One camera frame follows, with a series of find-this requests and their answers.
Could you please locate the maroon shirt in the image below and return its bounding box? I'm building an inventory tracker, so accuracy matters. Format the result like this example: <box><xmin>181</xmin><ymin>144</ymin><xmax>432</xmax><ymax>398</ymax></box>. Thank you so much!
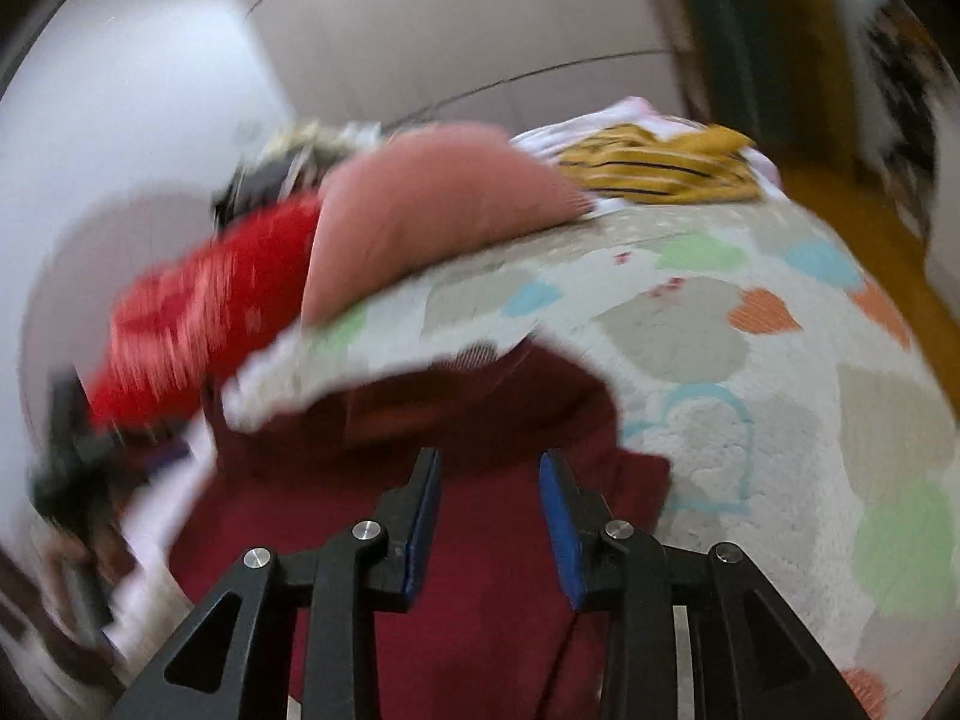
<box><xmin>169</xmin><ymin>337</ymin><xmax>672</xmax><ymax>720</ymax></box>

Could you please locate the yellow striped garment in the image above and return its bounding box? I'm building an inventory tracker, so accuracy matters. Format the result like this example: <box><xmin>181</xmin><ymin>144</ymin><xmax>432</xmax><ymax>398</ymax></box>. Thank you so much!
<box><xmin>551</xmin><ymin>124</ymin><xmax>766</xmax><ymax>203</ymax></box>

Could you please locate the white wardrobe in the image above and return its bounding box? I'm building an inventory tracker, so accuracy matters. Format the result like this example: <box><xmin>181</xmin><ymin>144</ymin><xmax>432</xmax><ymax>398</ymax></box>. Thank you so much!
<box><xmin>225</xmin><ymin>0</ymin><xmax>691</xmax><ymax>188</ymax></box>

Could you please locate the dark patterned cloth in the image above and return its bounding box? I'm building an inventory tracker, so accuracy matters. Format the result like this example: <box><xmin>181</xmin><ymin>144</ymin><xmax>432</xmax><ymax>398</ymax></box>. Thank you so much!
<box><xmin>214</xmin><ymin>120</ymin><xmax>383</xmax><ymax>230</ymax></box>

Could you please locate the white bed sheet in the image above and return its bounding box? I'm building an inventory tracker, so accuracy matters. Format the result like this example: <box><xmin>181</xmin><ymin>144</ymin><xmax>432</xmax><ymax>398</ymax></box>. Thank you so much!
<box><xmin>105</xmin><ymin>420</ymin><xmax>218</xmax><ymax>661</ymax></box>

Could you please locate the pink pillow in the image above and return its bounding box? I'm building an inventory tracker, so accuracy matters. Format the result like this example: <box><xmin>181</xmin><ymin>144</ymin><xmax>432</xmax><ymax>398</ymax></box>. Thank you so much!
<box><xmin>300</xmin><ymin>124</ymin><xmax>593</xmax><ymax>327</ymax></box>

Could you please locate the red patterned pillow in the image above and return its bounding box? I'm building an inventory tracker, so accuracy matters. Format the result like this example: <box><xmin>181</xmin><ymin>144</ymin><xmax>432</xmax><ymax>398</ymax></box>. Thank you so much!
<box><xmin>86</xmin><ymin>195</ymin><xmax>323</xmax><ymax>428</ymax></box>

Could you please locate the teal door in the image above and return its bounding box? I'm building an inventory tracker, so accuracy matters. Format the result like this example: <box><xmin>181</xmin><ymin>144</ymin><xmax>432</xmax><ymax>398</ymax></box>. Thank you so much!
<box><xmin>667</xmin><ymin>0</ymin><xmax>758</xmax><ymax>128</ymax></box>

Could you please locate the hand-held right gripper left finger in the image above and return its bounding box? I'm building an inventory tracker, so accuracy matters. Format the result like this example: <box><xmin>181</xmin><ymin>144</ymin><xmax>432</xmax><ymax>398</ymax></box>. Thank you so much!
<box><xmin>109</xmin><ymin>448</ymin><xmax>443</xmax><ymax>720</ymax></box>

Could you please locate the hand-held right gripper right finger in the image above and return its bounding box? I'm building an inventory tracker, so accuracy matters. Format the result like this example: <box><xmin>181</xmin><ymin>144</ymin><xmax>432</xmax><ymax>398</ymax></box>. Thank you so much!
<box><xmin>538</xmin><ymin>450</ymin><xmax>871</xmax><ymax>720</ymax></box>

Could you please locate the colourful bag pile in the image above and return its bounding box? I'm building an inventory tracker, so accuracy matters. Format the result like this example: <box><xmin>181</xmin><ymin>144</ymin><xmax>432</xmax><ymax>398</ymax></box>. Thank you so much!
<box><xmin>855</xmin><ymin>0</ymin><xmax>938</xmax><ymax>188</ymax></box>

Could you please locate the wooden door frame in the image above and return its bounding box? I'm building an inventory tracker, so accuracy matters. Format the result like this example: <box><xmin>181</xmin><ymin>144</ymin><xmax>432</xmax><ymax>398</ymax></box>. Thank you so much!
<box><xmin>757</xmin><ymin>0</ymin><xmax>856</xmax><ymax>166</ymax></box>

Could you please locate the heart-printed blanket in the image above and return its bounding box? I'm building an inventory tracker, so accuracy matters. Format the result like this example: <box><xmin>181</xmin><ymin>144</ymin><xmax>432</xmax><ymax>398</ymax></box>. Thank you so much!
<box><xmin>225</xmin><ymin>191</ymin><xmax>960</xmax><ymax>720</ymax></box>

